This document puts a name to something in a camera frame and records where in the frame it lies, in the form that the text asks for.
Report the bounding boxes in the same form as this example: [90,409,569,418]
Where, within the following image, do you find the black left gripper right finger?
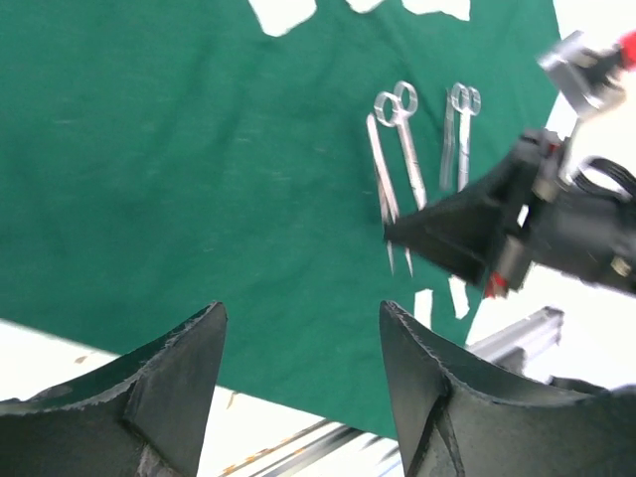
[379,301,635,476]

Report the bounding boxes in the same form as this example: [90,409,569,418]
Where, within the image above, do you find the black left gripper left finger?
[1,302,228,476]

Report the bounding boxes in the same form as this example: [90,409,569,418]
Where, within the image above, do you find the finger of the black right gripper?
[384,164,515,286]

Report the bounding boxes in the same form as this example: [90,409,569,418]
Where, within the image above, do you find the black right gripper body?
[489,129,635,297]

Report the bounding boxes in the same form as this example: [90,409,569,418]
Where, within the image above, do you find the white strip packet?
[413,289,433,329]
[448,275,470,320]

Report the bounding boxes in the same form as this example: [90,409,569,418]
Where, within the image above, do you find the silver hemostat forceps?
[439,82,482,191]

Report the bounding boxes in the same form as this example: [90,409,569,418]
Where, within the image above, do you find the small silver scissors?
[373,80,429,277]

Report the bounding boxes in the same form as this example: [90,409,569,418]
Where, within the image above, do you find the green surgical cloth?
[1,1,558,436]

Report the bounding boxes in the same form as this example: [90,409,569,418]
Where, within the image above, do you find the white gauze pad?
[248,0,317,37]
[346,0,384,14]
[401,0,471,22]

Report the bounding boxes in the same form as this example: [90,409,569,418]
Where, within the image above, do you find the aluminium table frame rail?
[217,308,563,476]

